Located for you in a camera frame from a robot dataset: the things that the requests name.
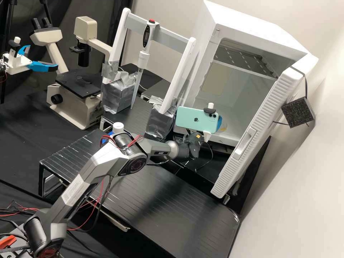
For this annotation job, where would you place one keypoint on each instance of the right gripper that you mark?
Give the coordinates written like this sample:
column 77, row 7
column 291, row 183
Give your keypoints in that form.
column 207, row 136

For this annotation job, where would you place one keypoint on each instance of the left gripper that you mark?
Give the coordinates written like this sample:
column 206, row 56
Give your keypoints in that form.
column 14, row 64

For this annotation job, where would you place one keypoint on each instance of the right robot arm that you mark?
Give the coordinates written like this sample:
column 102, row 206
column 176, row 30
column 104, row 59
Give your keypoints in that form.
column 107, row 158

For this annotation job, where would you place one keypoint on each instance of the petri dish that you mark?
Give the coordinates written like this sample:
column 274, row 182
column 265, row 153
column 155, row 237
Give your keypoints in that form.
column 225, row 128

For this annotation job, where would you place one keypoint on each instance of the cream microscope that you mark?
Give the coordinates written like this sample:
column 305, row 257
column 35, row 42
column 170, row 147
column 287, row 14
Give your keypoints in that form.
column 72, row 99

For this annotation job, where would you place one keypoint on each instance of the left phone holder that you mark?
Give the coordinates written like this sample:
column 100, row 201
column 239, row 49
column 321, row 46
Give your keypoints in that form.
column 14, row 48

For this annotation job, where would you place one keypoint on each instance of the incubator door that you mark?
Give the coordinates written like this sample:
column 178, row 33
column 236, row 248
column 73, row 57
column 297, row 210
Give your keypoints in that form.
column 258, row 129

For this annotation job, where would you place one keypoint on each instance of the white pipette stand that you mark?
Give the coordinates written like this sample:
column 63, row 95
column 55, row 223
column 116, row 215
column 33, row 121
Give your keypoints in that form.
column 177, row 80

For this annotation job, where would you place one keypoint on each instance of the white incubator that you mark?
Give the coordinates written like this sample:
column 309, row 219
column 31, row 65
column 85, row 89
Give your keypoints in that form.
column 242, row 40

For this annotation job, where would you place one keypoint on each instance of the small bottle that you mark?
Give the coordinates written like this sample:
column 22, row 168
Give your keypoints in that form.
column 118, row 126

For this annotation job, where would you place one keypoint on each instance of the blue bottle holder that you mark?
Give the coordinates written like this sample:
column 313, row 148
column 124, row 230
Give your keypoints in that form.
column 109, row 132

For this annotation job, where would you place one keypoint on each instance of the pipette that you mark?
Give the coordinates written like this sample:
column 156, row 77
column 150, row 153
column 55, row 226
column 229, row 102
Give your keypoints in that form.
column 146, row 37

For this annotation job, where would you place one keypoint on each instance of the orange clamp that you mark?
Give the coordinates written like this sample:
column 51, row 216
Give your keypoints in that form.
column 6, row 241

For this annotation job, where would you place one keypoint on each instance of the right wrist camera phone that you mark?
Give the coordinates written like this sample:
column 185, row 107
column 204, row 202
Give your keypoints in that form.
column 193, row 119

